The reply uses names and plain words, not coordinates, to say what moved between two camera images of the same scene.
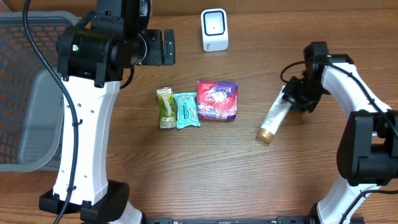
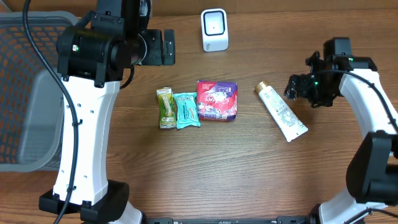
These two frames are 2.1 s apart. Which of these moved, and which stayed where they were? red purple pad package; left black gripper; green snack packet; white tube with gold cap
Moved: white tube with gold cap
Stayed: left black gripper; green snack packet; red purple pad package
